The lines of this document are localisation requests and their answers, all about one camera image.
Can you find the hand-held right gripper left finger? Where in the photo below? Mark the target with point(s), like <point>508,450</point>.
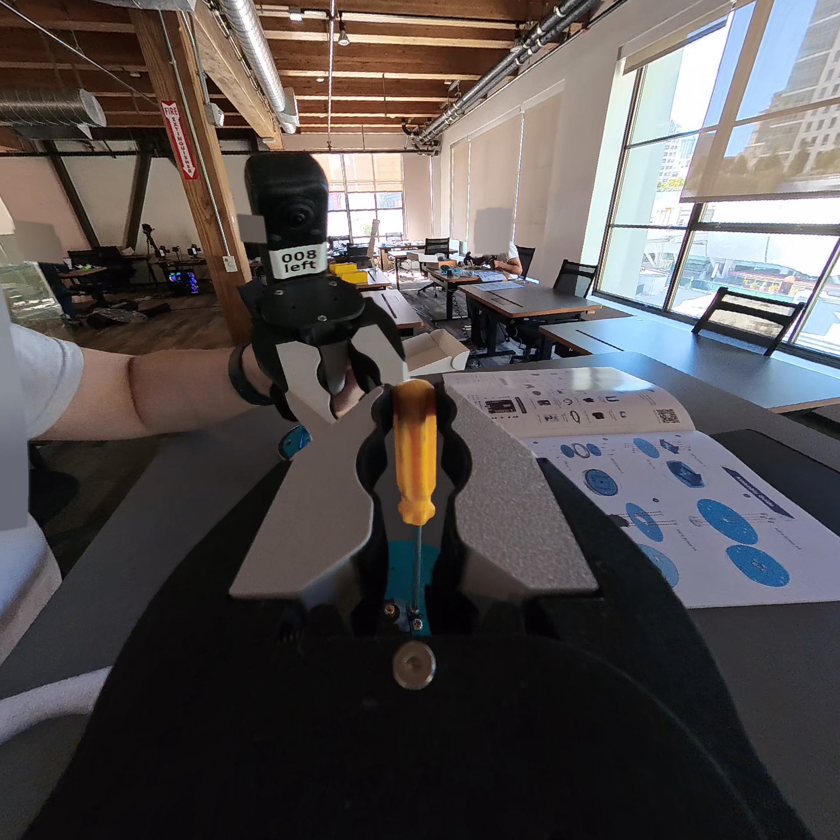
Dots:
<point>308,525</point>

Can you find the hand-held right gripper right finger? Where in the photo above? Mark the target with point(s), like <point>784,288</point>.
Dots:
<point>518,525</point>

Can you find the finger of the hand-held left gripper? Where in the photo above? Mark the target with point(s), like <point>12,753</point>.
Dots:
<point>298,377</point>
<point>380,358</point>

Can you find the blue round bearing base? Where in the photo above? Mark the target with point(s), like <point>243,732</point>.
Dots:
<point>293,443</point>

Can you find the teal round plate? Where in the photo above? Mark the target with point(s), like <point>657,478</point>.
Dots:
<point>425,564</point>

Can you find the black servo motor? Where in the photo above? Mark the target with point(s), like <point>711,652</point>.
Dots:
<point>397,623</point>

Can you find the person's left forearm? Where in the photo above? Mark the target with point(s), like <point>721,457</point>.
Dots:
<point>151,394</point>

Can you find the wood-edged dark desk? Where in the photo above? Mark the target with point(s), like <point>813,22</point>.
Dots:
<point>394,308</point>
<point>656,341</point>
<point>525,298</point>

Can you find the cluttered wood-edged desk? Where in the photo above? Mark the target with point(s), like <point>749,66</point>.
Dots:
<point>459,274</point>

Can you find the adjoining dark desk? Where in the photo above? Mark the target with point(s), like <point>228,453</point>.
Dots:
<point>787,479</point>

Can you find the dark grey desk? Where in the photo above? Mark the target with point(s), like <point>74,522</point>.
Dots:
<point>754,689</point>

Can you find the open white cardboard box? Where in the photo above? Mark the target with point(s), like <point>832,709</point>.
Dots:
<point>433,351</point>

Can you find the black wristband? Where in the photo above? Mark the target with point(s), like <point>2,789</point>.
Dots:
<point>241,377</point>

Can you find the yellow storage bins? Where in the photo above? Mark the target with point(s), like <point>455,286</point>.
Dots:
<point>348,272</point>

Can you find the wooden pillar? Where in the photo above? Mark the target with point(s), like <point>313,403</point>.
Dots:
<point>197,216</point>

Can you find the white instruction manual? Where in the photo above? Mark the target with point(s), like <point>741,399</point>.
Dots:
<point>656,472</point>

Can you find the red and white sign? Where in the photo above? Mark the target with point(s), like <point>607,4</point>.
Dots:
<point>179,138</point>

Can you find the black chair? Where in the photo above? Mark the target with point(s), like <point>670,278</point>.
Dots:
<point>576,275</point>
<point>748,315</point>

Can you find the black ceiling pipes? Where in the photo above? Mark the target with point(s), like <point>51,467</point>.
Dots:
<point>499,65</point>

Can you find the large window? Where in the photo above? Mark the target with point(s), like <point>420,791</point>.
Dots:
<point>656,197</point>

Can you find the sheer roller shade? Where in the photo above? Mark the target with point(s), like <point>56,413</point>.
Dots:
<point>774,131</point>

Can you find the silver air duct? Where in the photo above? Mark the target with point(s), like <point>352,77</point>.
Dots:
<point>259,59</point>
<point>46,108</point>

